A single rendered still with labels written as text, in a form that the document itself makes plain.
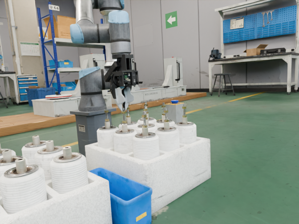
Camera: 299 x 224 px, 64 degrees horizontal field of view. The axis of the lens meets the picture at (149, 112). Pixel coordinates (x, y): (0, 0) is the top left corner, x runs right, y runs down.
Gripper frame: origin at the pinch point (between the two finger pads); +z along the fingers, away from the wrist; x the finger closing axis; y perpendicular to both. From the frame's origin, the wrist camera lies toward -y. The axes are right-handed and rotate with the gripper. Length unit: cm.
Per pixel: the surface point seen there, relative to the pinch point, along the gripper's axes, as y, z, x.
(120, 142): 3.3, 12.9, -4.0
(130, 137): 5.3, 11.1, -0.9
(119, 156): 5.9, 17.0, -6.8
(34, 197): 20.8, 15.2, -39.3
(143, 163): 19.3, 16.9, -5.6
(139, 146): 14.1, 12.7, -3.3
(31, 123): -177, 28, 6
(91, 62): -207, -34, 92
